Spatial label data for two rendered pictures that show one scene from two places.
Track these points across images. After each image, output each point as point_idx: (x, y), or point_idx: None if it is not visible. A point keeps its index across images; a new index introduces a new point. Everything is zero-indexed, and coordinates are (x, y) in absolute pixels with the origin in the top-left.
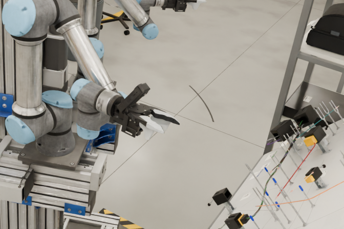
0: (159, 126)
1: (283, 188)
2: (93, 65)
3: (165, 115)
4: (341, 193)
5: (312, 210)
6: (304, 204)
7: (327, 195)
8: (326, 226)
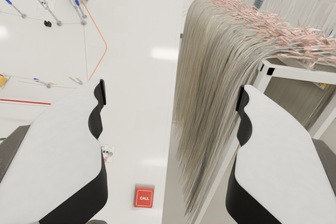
0: (253, 87)
1: None
2: None
3: (93, 111)
4: (48, 52)
5: (57, 86)
6: (32, 100)
7: (36, 69)
8: (111, 61)
